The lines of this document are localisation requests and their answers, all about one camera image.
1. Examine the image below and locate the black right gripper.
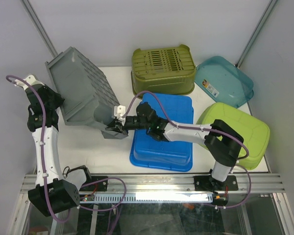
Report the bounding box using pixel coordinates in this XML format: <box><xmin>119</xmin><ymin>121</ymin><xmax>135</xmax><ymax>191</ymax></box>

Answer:
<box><xmin>105</xmin><ymin>117</ymin><xmax>150</xmax><ymax>136</ymax></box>

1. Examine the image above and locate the grey plastic storage bin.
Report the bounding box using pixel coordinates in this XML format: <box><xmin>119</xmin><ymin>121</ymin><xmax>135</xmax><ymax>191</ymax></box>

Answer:
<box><xmin>46</xmin><ymin>47</ymin><xmax>127</xmax><ymax>139</ymax></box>

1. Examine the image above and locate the blue plastic tub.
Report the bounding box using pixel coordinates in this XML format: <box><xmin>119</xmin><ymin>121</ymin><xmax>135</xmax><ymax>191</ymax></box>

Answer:
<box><xmin>129</xmin><ymin>94</ymin><xmax>194</xmax><ymax>172</ymax></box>

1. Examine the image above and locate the olive green slotted basket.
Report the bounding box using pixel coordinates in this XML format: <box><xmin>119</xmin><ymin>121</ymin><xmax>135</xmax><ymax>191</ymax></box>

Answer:
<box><xmin>131</xmin><ymin>44</ymin><xmax>196</xmax><ymax>95</ymax></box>

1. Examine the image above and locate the lime green plastic tub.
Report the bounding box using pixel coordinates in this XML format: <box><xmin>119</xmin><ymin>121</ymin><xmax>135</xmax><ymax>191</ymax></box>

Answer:
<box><xmin>196</xmin><ymin>102</ymin><xmax>270</xmax><ymax>170</ymax></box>

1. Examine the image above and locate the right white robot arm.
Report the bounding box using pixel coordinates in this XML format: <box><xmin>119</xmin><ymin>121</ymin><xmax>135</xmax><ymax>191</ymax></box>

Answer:
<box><xmin>106</xmin><ymin>102</ymin><xmax>246</xmax><ymax>192</ymax></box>

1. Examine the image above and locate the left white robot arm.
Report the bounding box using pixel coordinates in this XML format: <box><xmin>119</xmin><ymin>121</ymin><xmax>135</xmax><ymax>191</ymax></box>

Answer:
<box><xmin>25</xmin><ymin>84</ymin><xmax>93</xmax><ymax>219</ymax></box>

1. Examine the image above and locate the teal translucent plastic tray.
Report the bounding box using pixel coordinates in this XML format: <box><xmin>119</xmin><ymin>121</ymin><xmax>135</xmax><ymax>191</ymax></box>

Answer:
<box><xmin>195</xmin><ymin>56</ymin><xmax>254</xmax><ymax>108</ymax></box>

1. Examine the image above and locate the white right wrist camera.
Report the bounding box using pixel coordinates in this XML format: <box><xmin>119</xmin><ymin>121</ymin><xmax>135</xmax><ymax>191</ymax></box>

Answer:
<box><xmin>113</xmin><ymin>105</ymin><xmax>126</xmax><ymax>125</ymax></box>

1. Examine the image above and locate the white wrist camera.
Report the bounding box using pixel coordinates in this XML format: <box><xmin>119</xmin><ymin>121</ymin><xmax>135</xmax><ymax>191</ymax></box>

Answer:
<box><xmin>113</xmin><ymin>105</ymin><xmax>126</xmax><ymax>125</ymax></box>
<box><xmin>15</xmin><ymin>74</ymin><xmax>44</xmax><ymax>91</ymax></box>

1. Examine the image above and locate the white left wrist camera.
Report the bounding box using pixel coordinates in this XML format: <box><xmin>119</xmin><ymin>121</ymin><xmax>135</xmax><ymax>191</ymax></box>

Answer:
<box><xmin>15</xmin><ymin>74</ymin><xmax>44</xmax><ymax>91</ymax></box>

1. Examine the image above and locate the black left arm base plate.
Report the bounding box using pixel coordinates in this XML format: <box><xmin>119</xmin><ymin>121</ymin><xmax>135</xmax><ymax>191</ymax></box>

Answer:
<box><xmin>80</xmin><ymin>175</ymin><xmax>108</xmax><ymax>192</ymax></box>

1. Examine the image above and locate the white slotted cable duct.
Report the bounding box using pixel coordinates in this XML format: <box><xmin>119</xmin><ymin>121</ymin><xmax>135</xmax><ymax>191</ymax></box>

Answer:
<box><xmin>81</xmin><ymin>192</ymin><xmax>213</xmax><ymax>204</ymax></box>

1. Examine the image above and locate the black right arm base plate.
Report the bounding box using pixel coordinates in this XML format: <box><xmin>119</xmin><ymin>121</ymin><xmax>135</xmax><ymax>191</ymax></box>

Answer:
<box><xmin>194</xmin><ymin>175</ymin><xmax>238</xmax><ymax>192</ymax></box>

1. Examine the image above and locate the aluminium mounting rail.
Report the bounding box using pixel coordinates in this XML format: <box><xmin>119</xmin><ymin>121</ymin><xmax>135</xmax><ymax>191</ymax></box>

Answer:
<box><xmin>22</xmin><ymin>173</ymin><xmax>282</xmax><ymax>195</ymax></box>

